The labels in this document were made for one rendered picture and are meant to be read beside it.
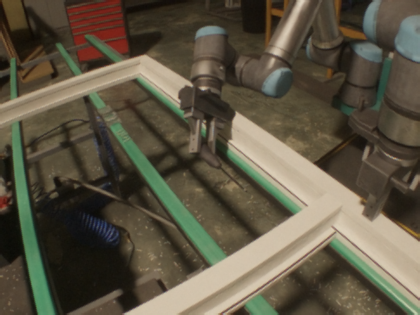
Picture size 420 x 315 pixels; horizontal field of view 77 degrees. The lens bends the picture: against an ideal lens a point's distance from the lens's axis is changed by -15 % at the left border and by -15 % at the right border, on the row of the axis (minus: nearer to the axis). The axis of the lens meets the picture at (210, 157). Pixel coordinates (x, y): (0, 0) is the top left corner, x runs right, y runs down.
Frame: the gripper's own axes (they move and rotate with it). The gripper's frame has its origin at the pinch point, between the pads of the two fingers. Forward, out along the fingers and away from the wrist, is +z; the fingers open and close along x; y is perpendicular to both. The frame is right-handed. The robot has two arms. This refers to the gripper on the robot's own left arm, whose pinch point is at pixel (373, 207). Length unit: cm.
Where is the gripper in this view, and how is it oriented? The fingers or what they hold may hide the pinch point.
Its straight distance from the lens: 60.6
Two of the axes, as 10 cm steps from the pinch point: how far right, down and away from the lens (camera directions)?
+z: 0.6, 7.8, 6.2
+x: 8.4, -3.8, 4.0
